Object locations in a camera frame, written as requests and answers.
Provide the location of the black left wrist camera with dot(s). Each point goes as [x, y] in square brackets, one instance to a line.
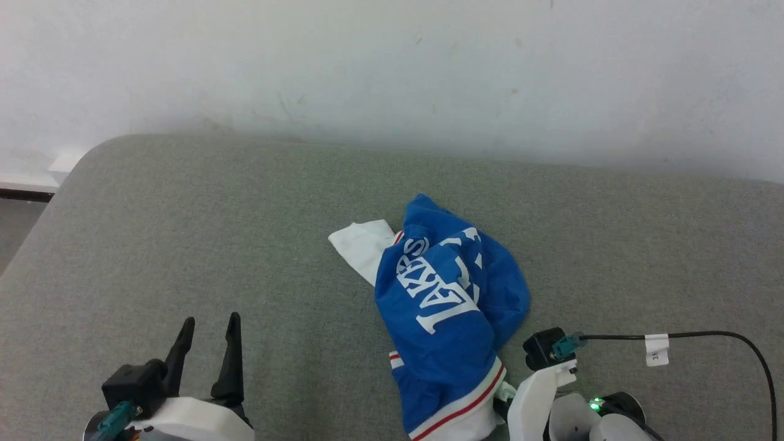
[135, 386]

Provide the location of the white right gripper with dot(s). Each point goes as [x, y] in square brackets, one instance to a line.
[530, 404]

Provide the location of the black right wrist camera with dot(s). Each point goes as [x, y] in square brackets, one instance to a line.
[542, 348]

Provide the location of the dark baseboard strip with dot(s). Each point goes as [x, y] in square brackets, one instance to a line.
[24, 195]

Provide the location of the teal right camera connector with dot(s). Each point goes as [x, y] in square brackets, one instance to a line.
[566, 346]

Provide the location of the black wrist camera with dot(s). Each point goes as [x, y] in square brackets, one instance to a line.
[135, 386]
[542, 348]

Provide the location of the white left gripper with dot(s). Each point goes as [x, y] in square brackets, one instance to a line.
[196, 422]

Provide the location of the teal camera connector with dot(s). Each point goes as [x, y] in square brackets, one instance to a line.
[566, 346]
[115, 419]

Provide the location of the teal left camera connector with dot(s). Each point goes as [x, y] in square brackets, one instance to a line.
[115, 419]

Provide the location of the blue white sports shirt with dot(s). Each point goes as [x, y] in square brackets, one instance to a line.
[450, 306]

